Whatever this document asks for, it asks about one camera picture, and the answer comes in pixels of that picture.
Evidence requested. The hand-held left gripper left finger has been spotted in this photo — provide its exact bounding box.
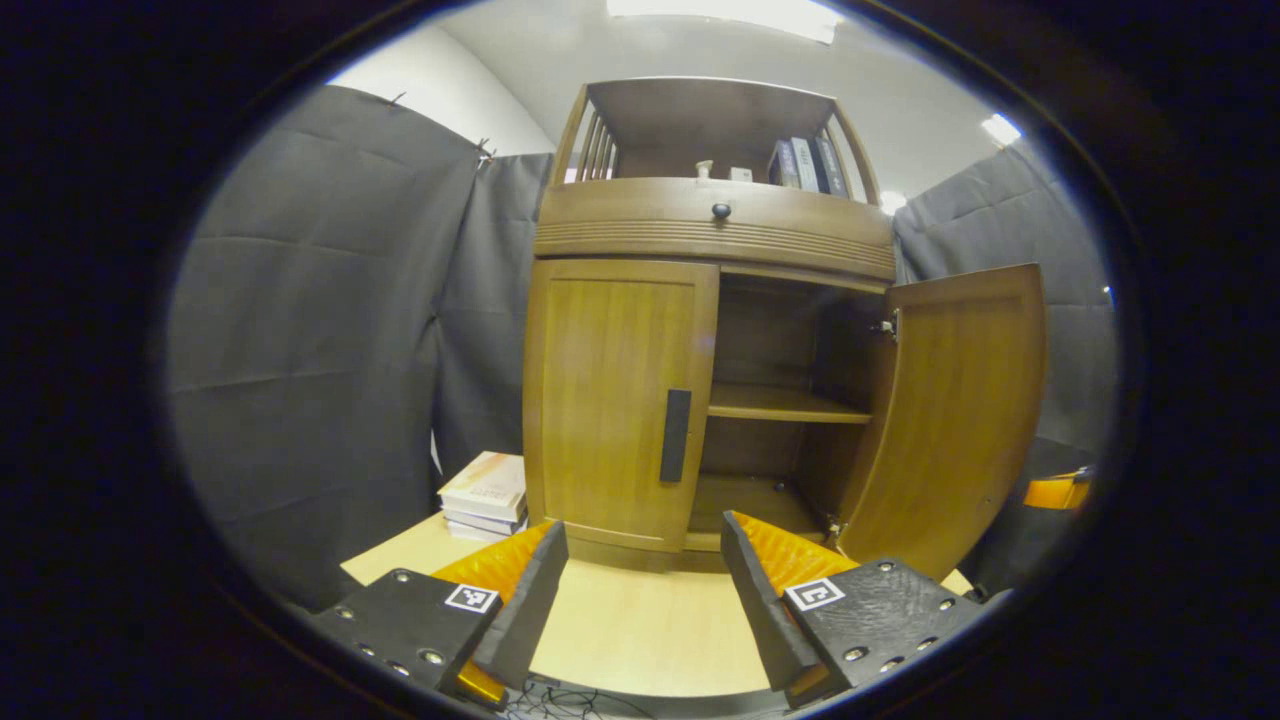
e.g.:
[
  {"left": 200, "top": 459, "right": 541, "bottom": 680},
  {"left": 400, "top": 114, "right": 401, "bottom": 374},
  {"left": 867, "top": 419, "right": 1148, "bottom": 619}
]
[{"left": 310, "top": 520, "right": 569, "bottom": 706}]

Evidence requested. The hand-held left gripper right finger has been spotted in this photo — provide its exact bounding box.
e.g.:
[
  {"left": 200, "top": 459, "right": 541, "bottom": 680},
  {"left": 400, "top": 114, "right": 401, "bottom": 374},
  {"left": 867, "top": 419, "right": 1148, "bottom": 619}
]
[{"left": 720, "top": 510, "right": 986, "bottom": 706}]

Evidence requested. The wooden shoe cabinet door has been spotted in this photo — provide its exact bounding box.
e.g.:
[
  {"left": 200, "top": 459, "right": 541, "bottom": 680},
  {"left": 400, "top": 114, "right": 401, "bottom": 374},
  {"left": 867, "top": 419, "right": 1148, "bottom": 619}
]
[
  {"left": 522, "top": 258, "right": 721, "bottom": 554},
  {"left": 835, "top": 263, "right": 1049, "bottom": 583}
]

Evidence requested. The black door handle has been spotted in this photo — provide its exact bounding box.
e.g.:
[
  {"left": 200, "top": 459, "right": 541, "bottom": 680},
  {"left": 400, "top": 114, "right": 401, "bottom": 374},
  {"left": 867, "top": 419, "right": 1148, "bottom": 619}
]
[{"left": 659, "top": 389, "right": 693, "bottom": 484}]

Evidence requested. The wooden double-door shoe cabinet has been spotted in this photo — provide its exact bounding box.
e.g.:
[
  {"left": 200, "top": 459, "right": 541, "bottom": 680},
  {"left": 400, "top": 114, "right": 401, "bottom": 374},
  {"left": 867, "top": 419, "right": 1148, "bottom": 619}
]
[{"left": 522, "top": 77, "right": 1049, "bottom": 583}]

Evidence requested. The wooden inner cabinet shelf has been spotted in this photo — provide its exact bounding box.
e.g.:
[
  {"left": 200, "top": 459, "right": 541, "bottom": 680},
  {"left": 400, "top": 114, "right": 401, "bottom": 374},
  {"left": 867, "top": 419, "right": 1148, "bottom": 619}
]
[{"left": 708, "top": 383, "right": 873, "bottom": 424}]

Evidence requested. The wooden cabinet drawer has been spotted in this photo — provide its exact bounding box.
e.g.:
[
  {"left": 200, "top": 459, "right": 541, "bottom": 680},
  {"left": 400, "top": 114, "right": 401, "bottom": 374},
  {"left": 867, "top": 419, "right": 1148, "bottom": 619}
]
[{"left": 533, "top": 178, "right": 898, "bottom": 283}]

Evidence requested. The grey spine book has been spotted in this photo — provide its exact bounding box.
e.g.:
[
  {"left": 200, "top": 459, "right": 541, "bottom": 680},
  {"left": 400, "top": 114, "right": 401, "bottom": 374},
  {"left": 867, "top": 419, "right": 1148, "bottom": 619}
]
[{"left": 443, "top": 508, "right": 528, "bottom": 536}]

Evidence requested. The cream cover book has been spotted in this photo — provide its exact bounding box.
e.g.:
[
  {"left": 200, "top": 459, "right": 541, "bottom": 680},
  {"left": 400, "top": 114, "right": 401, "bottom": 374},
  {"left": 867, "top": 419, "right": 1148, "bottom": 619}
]
[{"left": 438, "top": 451, "right": 528, "bottom": 522}]

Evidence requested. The black backdrop cloth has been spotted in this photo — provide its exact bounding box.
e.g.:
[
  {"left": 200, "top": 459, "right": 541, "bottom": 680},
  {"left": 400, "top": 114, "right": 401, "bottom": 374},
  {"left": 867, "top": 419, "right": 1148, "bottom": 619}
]
[{"left": 165, "top": 85, "right": 1119, "bottom": 611}]

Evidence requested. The grey upright book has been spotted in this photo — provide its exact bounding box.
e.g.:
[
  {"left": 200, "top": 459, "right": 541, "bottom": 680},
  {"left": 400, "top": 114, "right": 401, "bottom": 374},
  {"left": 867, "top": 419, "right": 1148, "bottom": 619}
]
[{"left": 790, "top": 137, "right": 823, "bottom": 193}]

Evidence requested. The large ceiling light panel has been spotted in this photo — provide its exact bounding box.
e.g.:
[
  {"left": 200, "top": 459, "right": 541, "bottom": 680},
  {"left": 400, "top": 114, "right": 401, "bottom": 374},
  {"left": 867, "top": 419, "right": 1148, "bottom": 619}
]
[{"left": 605, "top": 0, "right": 846, "bottom": 46}]

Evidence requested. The tangle of black cables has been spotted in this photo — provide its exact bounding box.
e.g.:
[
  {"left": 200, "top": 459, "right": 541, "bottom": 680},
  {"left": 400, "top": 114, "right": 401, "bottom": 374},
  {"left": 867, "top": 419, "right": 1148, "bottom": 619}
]
[{"left": 500, "top": 675, "right": 661, "bottom": 720}]

